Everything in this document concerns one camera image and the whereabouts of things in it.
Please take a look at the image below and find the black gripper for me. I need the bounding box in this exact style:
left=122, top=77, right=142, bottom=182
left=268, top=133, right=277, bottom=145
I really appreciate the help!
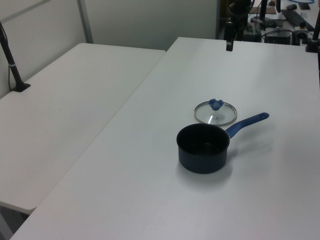
left=224, top=0, right=251, bottom=52

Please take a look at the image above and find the glass lid with blue knob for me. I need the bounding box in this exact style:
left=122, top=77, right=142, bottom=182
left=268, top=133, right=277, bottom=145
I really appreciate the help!
left=194, top=98, right=238, bottom=126

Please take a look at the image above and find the dark blue saucepan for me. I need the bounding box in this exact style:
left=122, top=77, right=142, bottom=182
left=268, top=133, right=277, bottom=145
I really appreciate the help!
left=176, top=112, right=270, bottom=175

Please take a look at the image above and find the black monitor stand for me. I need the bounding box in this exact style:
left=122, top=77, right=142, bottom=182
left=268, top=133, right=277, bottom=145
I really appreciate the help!
left=249, top=0, right=278, bottom=28

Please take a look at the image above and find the black electronics box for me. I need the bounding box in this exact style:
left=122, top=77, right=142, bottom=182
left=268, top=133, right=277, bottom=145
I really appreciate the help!
left=264, top=29, right=294, bottom=45

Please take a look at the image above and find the black keyboard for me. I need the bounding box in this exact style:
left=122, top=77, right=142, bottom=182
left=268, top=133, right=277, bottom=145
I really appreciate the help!
left=281, top=9, right=316, bottom=32

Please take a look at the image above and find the white side table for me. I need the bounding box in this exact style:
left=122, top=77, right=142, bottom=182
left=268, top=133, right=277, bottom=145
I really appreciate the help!
left=0, top=42, right=167, bottom=215

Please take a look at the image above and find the black camera stand pole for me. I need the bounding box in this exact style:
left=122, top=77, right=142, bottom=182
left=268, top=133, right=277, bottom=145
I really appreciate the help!
left=304, top=0, right=320, bottom=53
left=0, top=21, right=31, bottom=93

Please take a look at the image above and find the grey metal partition post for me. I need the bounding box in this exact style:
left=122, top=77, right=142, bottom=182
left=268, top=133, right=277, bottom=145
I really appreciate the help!
left=76, top=0, right=95, bottom=44

